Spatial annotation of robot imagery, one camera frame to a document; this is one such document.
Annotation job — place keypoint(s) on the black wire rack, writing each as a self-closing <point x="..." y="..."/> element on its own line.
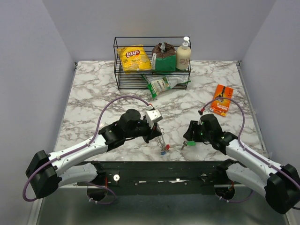
<point x="134" y="79"/>

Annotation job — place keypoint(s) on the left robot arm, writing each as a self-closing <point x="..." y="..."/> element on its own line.
<point x="48" y="171"/>

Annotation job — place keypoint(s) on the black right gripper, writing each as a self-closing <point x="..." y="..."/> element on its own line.
<point x="189" y="135"/>

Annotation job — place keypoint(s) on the yellow Lays chips bag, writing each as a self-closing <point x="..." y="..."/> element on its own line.
<point x="134" y="58"/>

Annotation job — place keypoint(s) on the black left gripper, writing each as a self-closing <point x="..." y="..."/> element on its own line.
<point x="152" y="133"/>

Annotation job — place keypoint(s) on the green brown paper bag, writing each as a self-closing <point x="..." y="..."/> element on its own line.
<point x="163" y="58"/>

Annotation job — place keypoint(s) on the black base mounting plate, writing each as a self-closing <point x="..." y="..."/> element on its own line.
<point x="162" y="178"/>

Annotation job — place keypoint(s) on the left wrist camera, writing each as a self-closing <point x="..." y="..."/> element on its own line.
<point x="152" y="117"/>

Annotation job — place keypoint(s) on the green white snack bag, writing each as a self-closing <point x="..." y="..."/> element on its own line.
<point x="161" y="83"/>

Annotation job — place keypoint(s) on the cream lotion pump bottle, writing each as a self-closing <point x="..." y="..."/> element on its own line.
<point x="183" y="54"/>

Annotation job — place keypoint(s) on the orange razor box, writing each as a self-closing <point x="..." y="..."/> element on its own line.
<point x="222" y="95"/>

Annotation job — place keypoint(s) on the silver keyring disc with rings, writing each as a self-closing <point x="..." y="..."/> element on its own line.
<point x="161" y="139"/>

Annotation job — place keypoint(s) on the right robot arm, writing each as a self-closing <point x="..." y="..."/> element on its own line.
<point x="278" y="184"/>

